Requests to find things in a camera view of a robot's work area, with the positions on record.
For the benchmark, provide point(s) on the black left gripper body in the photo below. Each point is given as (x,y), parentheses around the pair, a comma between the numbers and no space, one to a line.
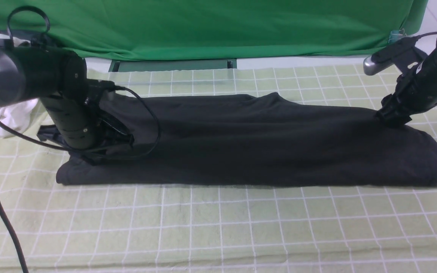
(108,132)

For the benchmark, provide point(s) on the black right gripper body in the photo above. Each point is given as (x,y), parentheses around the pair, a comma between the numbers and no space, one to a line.
(416,93)

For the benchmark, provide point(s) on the dark gray long-sleeved shirt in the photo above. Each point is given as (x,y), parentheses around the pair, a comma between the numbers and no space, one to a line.
(266,141)

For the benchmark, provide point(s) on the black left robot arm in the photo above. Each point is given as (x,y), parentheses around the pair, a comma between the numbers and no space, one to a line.
(58,78)

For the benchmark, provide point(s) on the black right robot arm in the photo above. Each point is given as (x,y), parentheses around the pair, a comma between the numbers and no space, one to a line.
(416,87)

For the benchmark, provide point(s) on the crumpled white shirt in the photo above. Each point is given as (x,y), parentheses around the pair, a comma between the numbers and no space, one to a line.
(17,116)

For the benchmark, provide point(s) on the teal binder clip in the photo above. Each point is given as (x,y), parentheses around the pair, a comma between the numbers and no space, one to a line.
(396,35)

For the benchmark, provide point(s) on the green backdrop cloth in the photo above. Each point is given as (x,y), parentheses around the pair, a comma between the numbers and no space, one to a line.
(132,30)

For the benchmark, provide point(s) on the light green checkered tablecloth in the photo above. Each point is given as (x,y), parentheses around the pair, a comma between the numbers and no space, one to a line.
(148,229)

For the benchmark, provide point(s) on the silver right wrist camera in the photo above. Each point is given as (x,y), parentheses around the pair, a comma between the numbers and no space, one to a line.
(401,54)

